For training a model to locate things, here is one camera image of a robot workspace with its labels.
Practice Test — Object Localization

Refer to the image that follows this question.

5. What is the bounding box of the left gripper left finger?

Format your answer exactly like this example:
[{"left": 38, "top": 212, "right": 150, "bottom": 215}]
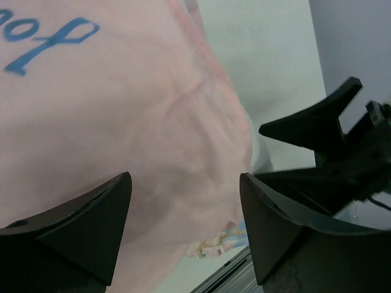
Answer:
[{"left": 1, "top": 172, "right": 132, "bottom": 287}]

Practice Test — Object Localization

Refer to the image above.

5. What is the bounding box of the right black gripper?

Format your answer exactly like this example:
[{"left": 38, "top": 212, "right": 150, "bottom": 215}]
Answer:
[{"left": 255, "top": 77, "right": 390, "bottom": 216}]

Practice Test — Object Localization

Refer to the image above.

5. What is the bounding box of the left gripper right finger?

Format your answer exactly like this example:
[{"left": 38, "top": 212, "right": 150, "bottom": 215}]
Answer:
[{"left": 240, "top": 173, "right": 390, "bottom": 287}]

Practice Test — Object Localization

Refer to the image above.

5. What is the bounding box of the blue and pink printed pillowcase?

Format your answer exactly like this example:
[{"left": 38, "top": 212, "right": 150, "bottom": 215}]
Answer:
[{"left": 1, "top": 1, "right": 252, "bottom": 292}]

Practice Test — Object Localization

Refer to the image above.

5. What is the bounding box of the aluminium front rail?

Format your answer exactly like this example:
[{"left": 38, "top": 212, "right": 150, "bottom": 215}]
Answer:
[{"left": 191, "top": 246, "right": 263, "bottom": 293}]

